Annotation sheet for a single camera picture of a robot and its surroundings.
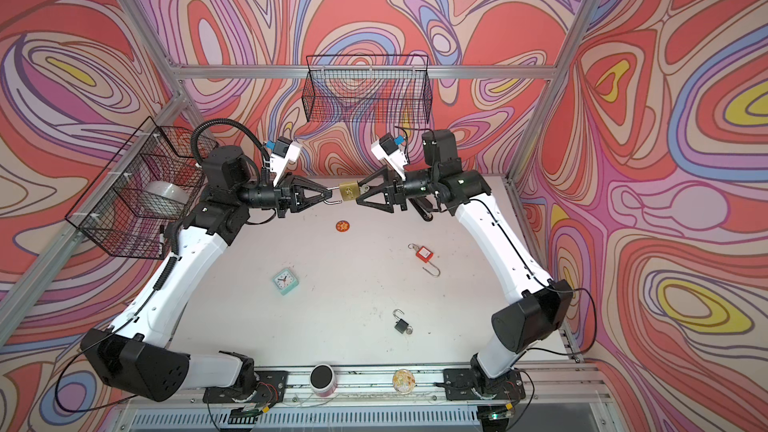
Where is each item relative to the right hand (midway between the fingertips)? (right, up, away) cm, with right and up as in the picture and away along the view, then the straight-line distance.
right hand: (363, 200), depth 63 cm
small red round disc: (-11, -9, +41) cm, 43 cm away
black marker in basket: (-50, -9, +8) cm, 52 cm away
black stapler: (+19, -3, +42) cm, 47 cm away
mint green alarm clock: (-26, -24, +26) cm, 44 cm away
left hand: (-7, 0, -4) cm, 8 cm away
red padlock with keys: (+18, -17, +32) cm, 41 cm away
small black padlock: (+9, -35, +19) cm, 41 cm away
